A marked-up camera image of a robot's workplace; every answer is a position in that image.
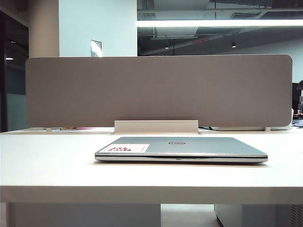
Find white red laptop sticker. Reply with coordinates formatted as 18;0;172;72
105;143;150;153

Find silver closed laptop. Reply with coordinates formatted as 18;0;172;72
94;136;268;164

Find beige desk divider panel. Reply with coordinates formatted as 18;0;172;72
25;54;294;128

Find pink paper sheet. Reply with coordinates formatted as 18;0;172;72
59;127;95;131

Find long white ceiling light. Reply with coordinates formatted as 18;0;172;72
136;20;303;27

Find dark glass door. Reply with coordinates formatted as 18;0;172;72
0;11;29;133

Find small framed wall notice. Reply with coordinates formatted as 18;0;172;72
90;39;103;58

